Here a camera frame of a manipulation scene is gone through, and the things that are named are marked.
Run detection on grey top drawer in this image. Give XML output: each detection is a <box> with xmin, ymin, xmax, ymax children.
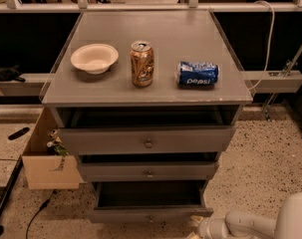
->
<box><xmin>59</xmin><ymin>106</ymin><xmax>235</xmax><ymax>155</ymax></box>

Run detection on black remote on floor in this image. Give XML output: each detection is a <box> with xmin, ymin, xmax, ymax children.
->
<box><xmin>8</xmin><ymin>127</ymin><xmax>30</xmax><ymax>140</ymax></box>

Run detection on black floor cable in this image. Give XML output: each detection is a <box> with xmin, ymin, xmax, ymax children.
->
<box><xmin>25</xmin><ymin>189</ymin><xmax>56</xmax><ymax>239</ymax></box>

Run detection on grey bottom drawer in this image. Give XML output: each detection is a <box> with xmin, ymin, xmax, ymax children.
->
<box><xmin>88</xmin><ymin>180</ymin><xmax>213</xmax><ymax>223</ymax></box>

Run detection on grey drawer cabinet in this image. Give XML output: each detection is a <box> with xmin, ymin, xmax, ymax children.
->
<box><xmin>39</xmin><ymin>9</ymin><xmax>254</xmax><ymax>184</ymax></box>

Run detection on white paper bowl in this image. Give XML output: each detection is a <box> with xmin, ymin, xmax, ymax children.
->
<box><xmin>71</xmin><ymin>44</ymin><xmax>119</xmax><ymax>75</ymax></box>

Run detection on items in cardboard box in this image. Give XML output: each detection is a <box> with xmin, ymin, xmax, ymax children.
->
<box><xmin>47</xmin><ymin>129</ymin><xmax>68</xmax><ymax>156</ymax></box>

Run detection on grey middle drawer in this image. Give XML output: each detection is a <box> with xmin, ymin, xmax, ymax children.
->
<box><xmin>78</xmin><ymin>152</ymin><xmax>219</xmax><ymax>182</ymax></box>

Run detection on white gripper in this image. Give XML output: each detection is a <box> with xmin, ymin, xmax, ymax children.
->
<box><xmin>190</xmin><ymin>215</ymin><xmax>228</xmax><ymax>239</ymax></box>

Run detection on cardboard box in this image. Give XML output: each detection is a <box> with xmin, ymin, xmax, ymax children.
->
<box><xmin>22</xmin><ymin>109</ymin><xmax>81</xmax><ymax>189</ymax></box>

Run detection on black object on rail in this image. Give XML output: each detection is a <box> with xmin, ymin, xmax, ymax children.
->
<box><xmin>0</xmin><ymin>65</ymin><xmax>25</xmax><ymax>83</ymax></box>

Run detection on crushed blue pepsi can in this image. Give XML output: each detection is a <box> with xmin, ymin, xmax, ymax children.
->
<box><xmin>175</xmin><ymin>61</ymin><xmax>219</xmax><ymax>86</ymax></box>

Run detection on grey drawer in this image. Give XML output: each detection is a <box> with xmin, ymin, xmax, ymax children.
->
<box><xmin>59</xmin><ymin>106</ymin><xmax>235</xmax><ymax>155</ymax></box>
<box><xmin>88</xmin><ymin>180</ymin><xmax>213</xmax><ymax>223</ymax></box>
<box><xmin>78</xmin><ymin>152</ymin><xmax>219</xmax><ymax>182</ymax></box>

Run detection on gold soda can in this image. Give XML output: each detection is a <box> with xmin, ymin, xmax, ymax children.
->
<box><xmin>130</xmin><ymin>41</ymin><xmax>154</xmax><ymax>88</ymax></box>

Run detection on metal frame rail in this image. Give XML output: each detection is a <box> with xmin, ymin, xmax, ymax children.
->
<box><xmin>0</xmin><ymin>2</ymin><xmax>302</xmax><ymax>13</ymax></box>

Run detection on white cable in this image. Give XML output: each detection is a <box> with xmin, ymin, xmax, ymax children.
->
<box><xmin>248</xmin><ymin>0</ymin><xmax>277</xmax><ymax>92</ymax></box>

